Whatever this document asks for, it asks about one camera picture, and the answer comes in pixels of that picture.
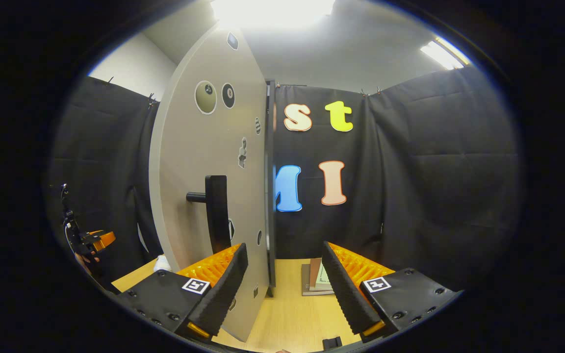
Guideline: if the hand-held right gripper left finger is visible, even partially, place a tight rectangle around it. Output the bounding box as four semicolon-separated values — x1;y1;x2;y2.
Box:
116;243;249;341

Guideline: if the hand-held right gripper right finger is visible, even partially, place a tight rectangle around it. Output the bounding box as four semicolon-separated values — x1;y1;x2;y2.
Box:
322;241;462;344

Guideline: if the black cabinet door handle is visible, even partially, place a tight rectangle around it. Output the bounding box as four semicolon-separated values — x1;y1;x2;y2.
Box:
186;175;232;255

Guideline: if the beige cabinet door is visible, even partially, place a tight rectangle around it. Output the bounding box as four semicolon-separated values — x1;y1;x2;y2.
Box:
149;22;271;342

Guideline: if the brown book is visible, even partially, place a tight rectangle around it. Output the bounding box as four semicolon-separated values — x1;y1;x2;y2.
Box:
309;258;322;291

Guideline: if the black backdrop cloth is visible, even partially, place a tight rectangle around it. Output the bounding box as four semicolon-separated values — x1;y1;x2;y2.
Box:
47;66;523;295

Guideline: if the small ceiling light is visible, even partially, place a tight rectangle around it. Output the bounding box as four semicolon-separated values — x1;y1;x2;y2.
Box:
420;37;472;70

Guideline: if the large ceiling light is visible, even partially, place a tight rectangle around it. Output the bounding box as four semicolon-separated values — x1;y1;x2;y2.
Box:
211;0;336;27

